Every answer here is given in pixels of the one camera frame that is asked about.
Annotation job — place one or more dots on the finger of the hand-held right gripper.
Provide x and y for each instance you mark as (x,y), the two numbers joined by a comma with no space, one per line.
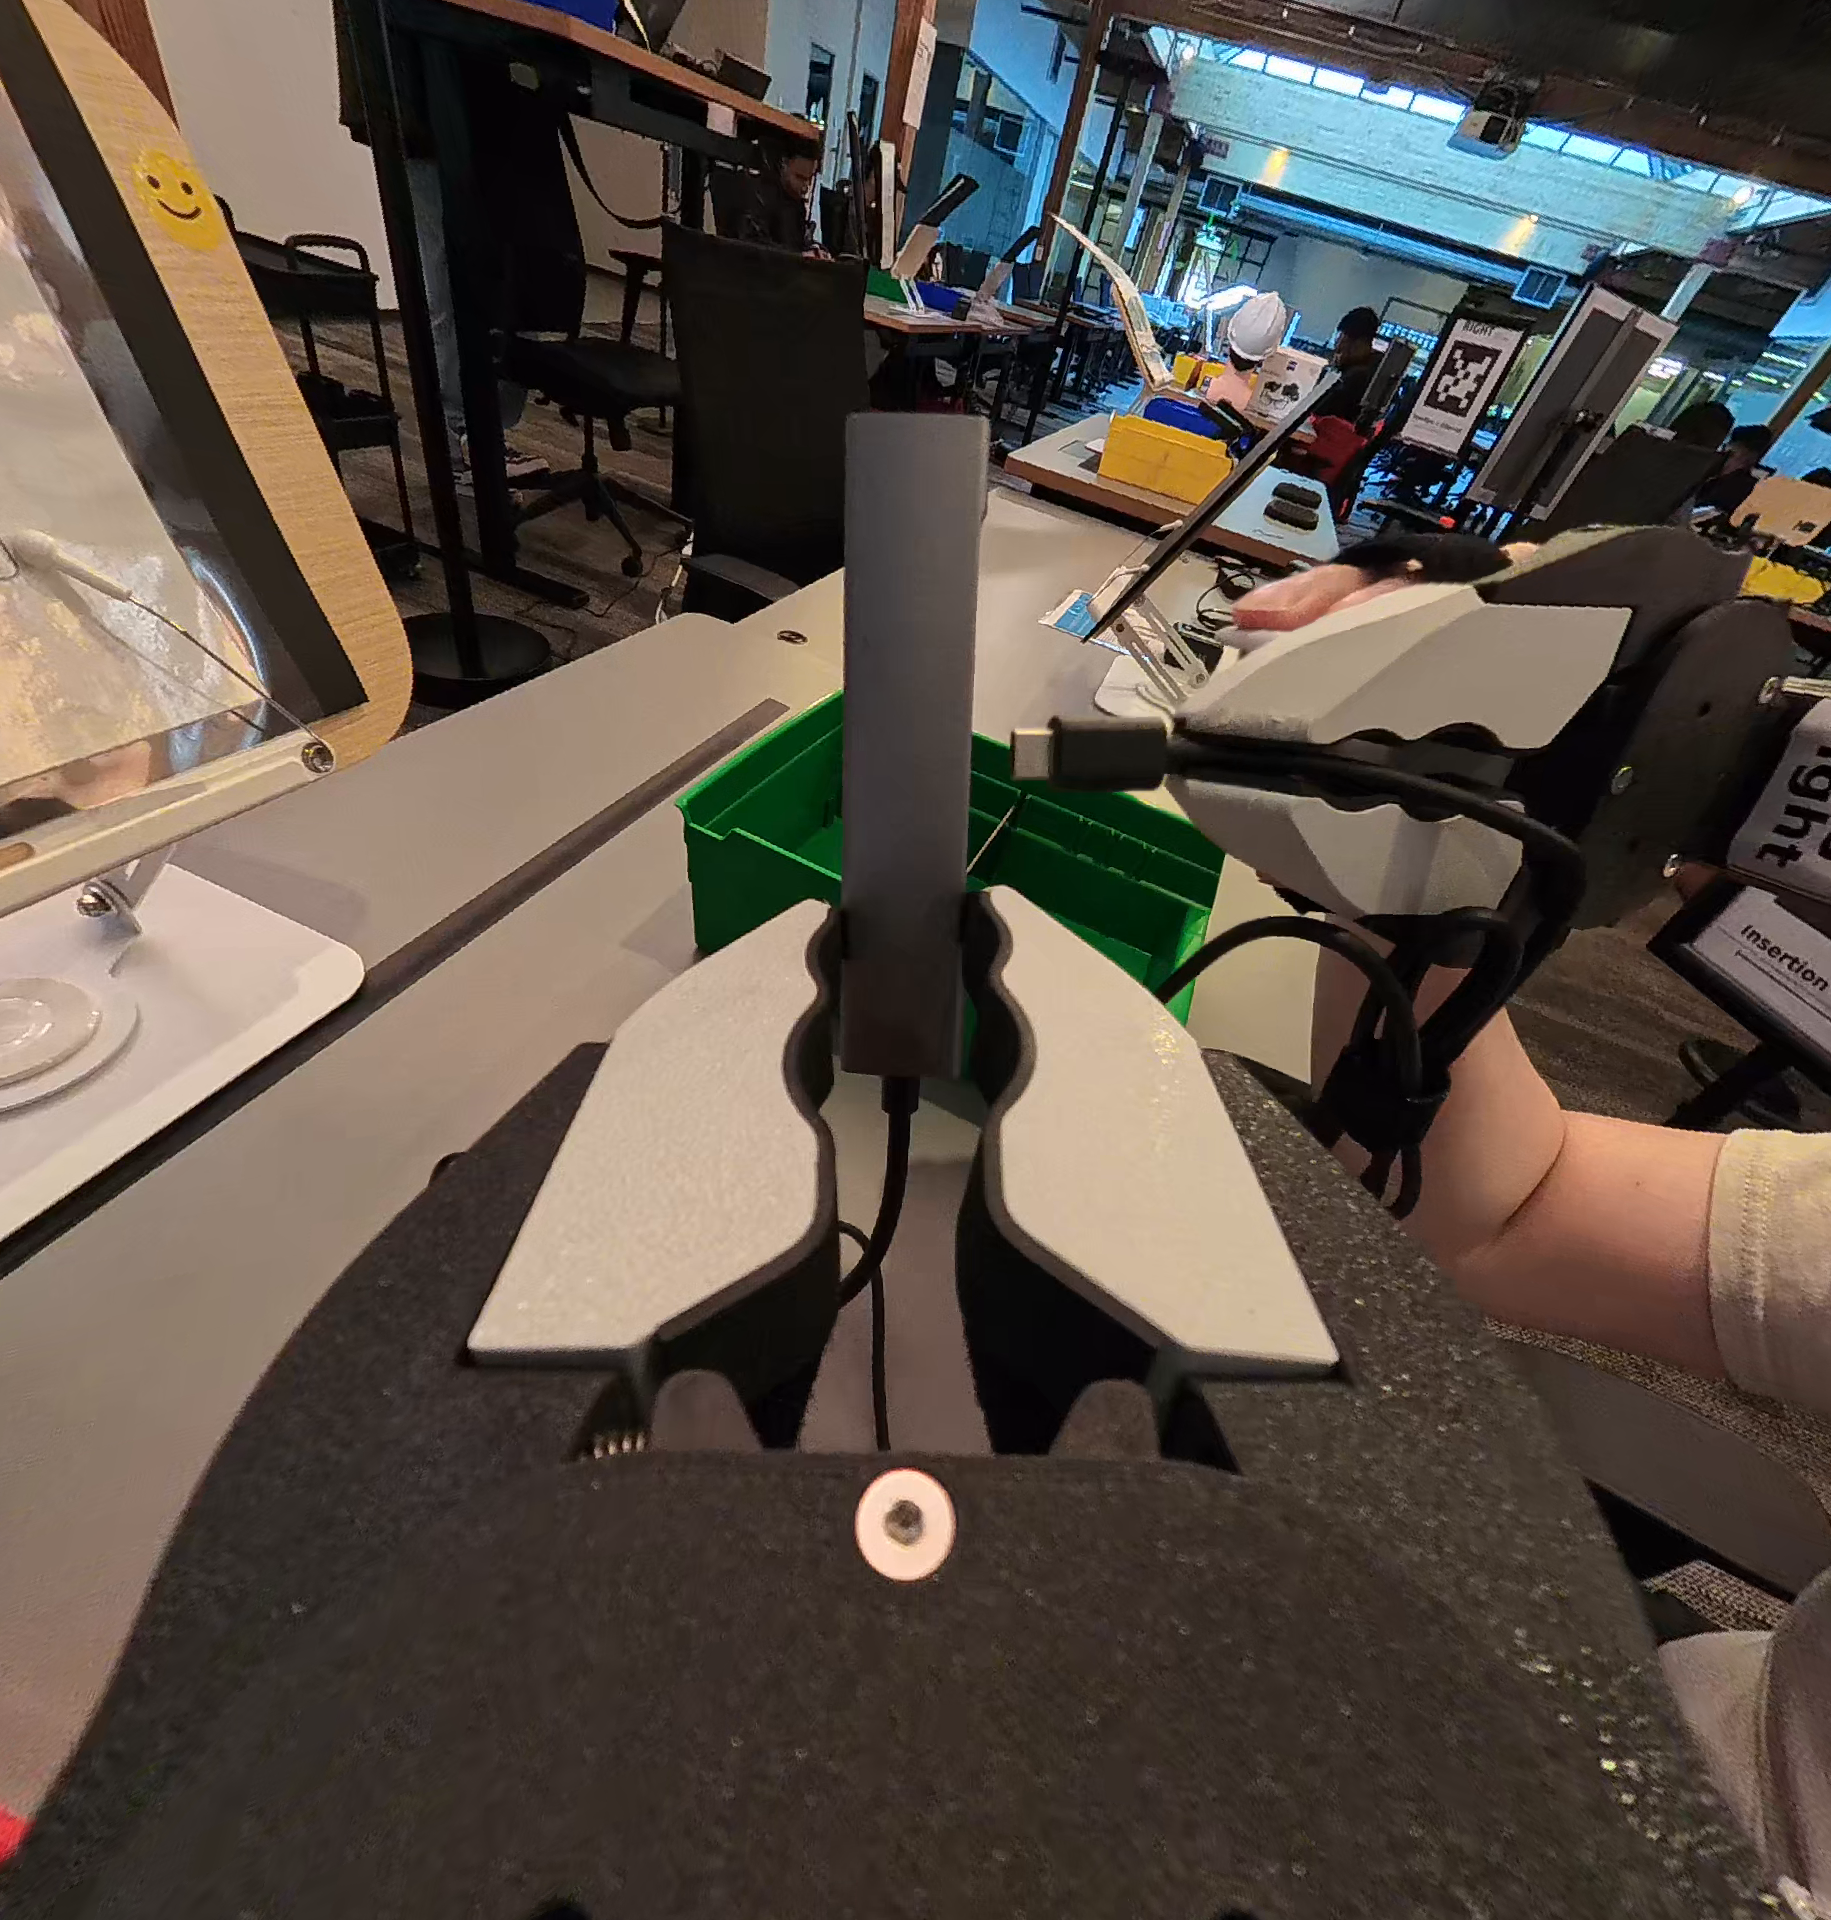
(1423,667)
(1364,847)

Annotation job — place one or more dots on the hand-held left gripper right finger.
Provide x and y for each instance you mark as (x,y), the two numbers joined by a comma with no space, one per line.
(1140,1186)

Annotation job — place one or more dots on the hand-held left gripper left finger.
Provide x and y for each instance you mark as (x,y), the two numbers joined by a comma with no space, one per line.
(676,1170)

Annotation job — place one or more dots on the person's right forearm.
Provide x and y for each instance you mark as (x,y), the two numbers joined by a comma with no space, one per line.
(1633,1246)

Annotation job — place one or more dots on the person's right hand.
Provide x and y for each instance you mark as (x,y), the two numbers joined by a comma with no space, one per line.
(1499,1050)

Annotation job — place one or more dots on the green plastic bin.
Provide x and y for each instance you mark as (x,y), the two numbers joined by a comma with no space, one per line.
(1095,871)

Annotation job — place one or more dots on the black tablet on clear stand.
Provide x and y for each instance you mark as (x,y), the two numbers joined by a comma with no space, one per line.
(1215,496)

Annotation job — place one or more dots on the standing tag sign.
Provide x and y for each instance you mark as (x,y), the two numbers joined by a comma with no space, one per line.
(1463,381)

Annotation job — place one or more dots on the black framed tag sign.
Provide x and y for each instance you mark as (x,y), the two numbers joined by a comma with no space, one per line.
(1784,976)

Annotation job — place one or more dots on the yellow plastic bin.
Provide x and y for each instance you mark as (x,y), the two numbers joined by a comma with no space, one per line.
(1162,456)

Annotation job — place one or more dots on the ceiling projector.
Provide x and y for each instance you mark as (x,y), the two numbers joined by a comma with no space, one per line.
(1489,120)

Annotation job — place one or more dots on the black mesh office chair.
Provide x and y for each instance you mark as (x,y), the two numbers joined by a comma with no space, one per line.
(773,421)

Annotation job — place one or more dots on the black swivel office chair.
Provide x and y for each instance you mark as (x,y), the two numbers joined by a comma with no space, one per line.
(601,375)

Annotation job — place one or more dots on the wood-framed tablet on stand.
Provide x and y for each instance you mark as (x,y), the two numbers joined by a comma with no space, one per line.
(181,525)

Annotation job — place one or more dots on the black utility cart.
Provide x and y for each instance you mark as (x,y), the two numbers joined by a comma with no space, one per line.
(336,406)

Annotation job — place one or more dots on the person's white shirt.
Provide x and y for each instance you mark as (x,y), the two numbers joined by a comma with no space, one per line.
(1799,1725)

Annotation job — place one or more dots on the wooden standing desk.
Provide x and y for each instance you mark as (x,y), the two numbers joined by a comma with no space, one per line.
(615,61)

